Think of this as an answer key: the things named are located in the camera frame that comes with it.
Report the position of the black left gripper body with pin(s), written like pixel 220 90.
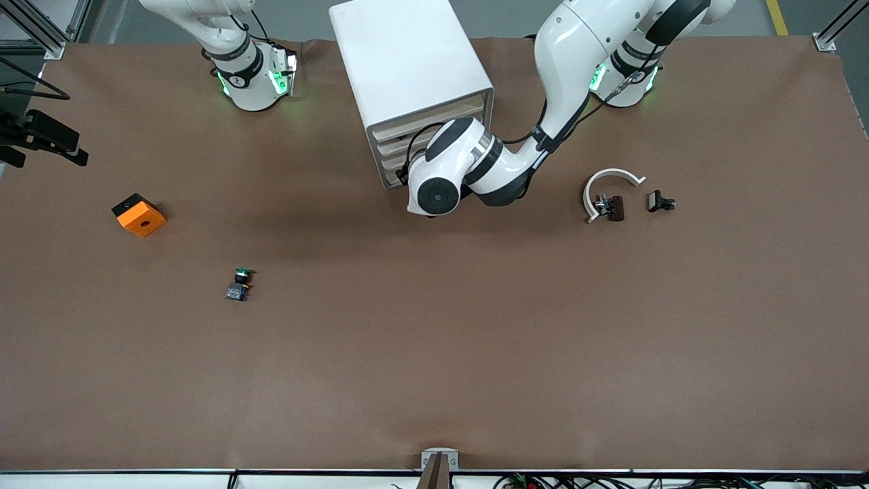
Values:
pixel 403 178

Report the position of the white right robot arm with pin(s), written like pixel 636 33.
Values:
pixel 251 88

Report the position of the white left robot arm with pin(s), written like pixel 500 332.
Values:
pixel 577 54

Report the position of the brown paper table cover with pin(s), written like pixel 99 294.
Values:
pixel 434 339

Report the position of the white curved plastic part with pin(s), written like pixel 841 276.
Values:
pixel 597 182

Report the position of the brown block with metal clip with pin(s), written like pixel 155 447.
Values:
pixel 616 207

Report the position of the small black clip part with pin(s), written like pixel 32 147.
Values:
pixel 656 201

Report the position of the orange button enclosure box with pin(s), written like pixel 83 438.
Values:
pixel 142 221

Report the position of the aluminium frame profile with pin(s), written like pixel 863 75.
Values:
pixel 825 43
pixel 41 30
pixel 80 17

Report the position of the green push button switch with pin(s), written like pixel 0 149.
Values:
pixel 237 292

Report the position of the grey metal bracket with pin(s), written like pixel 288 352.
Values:
pixel 426 454

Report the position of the brown camera stand pole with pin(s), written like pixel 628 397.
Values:
pixel 436 477

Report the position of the white table edge rail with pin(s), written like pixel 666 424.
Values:
pixel 136 481

